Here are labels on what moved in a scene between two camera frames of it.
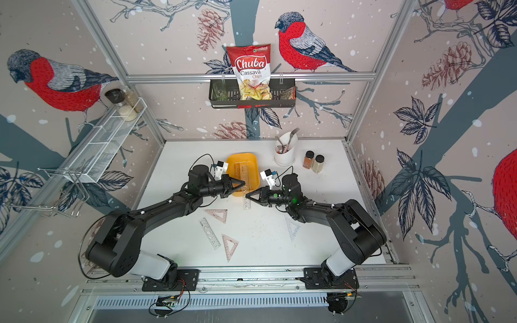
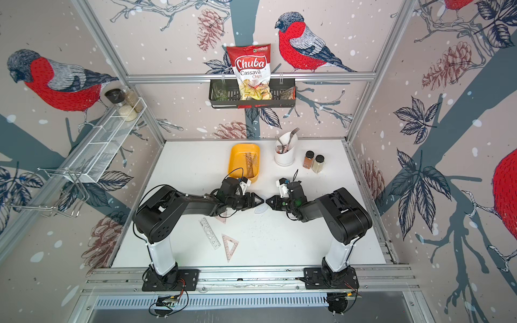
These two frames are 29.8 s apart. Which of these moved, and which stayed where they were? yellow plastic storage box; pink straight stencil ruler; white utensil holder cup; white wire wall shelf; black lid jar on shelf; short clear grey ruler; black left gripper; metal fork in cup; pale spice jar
Moved: yellow plastic storage box; black left gripper; pink straight stencil ruler
Stayed: black lid jar on shelf; white utensil holder cup; pale spice jar; white wire wall shelf; short clear grey ruler; metal fork in cup
